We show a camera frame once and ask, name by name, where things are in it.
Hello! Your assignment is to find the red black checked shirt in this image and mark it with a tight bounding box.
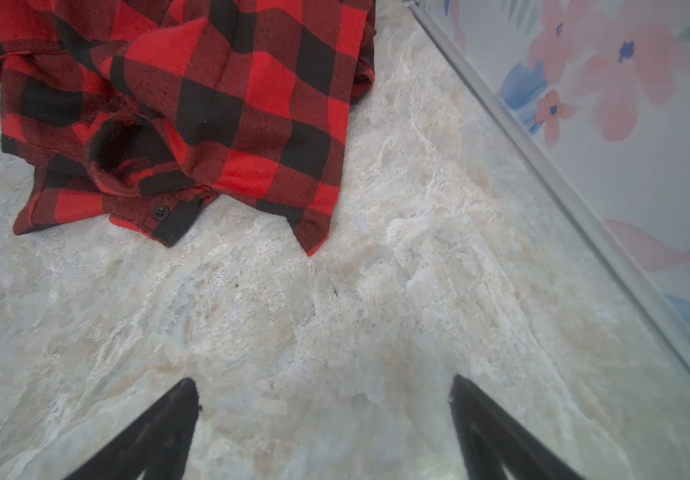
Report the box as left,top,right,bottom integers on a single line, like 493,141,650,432
0,1,375,254

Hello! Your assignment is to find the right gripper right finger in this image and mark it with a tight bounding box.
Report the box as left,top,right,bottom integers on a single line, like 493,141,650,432
449,374,582,480

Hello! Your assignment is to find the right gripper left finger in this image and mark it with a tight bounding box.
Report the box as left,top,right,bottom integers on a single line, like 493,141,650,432
66,378,200,480

